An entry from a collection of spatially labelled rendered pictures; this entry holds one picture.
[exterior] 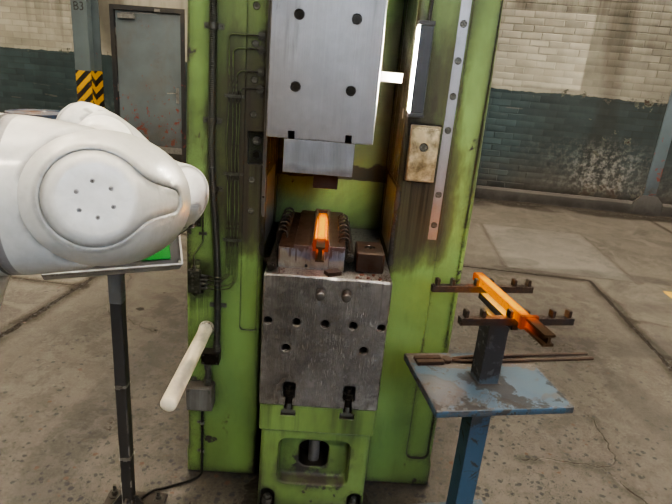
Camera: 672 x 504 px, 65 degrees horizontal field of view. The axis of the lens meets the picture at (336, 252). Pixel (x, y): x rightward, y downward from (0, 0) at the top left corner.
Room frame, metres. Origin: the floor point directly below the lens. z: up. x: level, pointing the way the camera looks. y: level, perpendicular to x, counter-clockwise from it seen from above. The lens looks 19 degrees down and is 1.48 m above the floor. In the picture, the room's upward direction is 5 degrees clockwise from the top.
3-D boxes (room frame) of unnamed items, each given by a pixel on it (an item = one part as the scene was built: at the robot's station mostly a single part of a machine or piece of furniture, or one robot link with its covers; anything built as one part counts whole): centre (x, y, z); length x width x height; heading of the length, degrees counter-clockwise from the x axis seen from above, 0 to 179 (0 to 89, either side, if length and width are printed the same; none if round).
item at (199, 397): (1.59, 0.44, 0.36); 0.09 x 0.07 x 0.12; 92
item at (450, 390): (1.34, -0.46, 0.67); 0.40 x 0.30 x 0.02; 101
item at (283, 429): (1.71, 0.02, 0.23); 0.55 x 0.37 x 0.47; 2
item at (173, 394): (1.38, 0.41, 0.62); 0.44 x 0.05 x 0.05; 2
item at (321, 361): (1.71, 0.02, 0.69); 0.56 x 0.38 x 0.45; 2
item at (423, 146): (1.63, -0.24, 1.27); 0.09 x 0.02 x 0.17; 92
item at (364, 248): (1.55, -0.10, 0.95); 0.12 x 0.08 x 0.06; 2
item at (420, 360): (1.47, -0.56, 0.68); 0.60 x 0.04 x 0.01; 102
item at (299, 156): (1.69, 0.08, 1.25); 0.42 x 0.20 x 0.10; 2
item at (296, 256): (1.69, 0.08, 0.96); 0.42 x 0.20 x 0.09; 2
